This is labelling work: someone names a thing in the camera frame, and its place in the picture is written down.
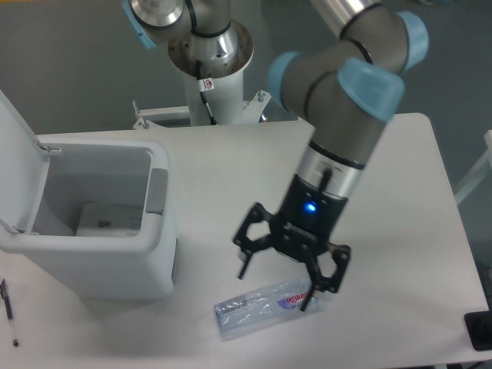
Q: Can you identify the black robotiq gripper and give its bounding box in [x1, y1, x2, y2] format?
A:
[232, 173, 351, 313]

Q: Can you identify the clear plastic water bottle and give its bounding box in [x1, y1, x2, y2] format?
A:
[214, 275, 327, 340]

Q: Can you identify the clear plastic wrapper bag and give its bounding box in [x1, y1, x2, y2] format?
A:
[76, 202, 143, 238]

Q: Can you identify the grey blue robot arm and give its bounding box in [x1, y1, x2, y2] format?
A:
[122, 1, 429, 297]

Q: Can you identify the white plastic trash can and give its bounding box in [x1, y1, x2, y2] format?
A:
[1, 139, 178, 300]

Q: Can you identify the white trash can lid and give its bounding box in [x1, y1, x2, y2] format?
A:
[1, 94, 62, 234]

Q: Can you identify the black device at table edge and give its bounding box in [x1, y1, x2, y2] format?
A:
[464, 311, 491, 351]

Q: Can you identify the black ballpoint pen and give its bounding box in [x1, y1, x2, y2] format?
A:
[1, 279, 19, 347]

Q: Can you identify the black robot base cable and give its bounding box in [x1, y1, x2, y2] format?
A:
[194, 59, 220, 126]

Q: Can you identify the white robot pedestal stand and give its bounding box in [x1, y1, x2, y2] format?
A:
[131, 49, 293, 131]

